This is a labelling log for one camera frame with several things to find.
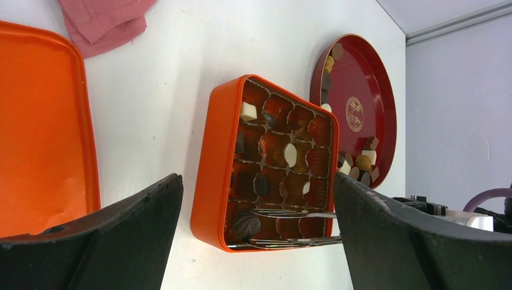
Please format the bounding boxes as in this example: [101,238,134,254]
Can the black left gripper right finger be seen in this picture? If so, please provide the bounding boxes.
[333,173,511,289]

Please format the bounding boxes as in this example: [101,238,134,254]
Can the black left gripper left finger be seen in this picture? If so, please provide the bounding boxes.
[1,173,184,289]

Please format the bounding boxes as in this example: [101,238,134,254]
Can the white square chocolate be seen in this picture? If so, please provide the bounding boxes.
[302,181,310,195]

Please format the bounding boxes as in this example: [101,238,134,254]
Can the silver white-handled tongs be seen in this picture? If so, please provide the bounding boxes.
[231,208,343,250]

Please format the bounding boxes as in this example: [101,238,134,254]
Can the white oval chocolate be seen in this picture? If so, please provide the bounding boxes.
[283,143,297,168]

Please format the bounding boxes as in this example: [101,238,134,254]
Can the orange chocolate box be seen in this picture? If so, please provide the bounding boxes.
[190,74,339,253]

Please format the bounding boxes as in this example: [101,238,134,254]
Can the caramel ribbed chocolate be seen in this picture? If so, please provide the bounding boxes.
[356,155,373,171]

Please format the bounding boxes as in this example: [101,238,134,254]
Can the orange box lid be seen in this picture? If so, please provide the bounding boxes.
[1,22,101,237]

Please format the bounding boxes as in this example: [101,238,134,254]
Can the red round plate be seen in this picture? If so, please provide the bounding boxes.
[309,34,397,189]

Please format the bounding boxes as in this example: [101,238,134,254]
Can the pink cloth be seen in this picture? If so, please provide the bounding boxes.
[59,0,156,58]

